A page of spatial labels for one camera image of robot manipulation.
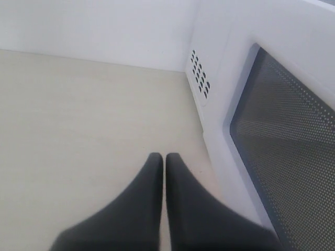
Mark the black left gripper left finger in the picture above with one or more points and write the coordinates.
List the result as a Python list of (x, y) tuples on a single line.
[(130, 222)]

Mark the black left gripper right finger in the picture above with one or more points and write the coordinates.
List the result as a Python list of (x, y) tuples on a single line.
[(198, 221)]

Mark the white microwave door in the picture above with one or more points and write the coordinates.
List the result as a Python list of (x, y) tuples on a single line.
[(276, 164)]

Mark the white Midea microwave body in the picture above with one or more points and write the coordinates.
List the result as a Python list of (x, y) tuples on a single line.
[(228, 35)]

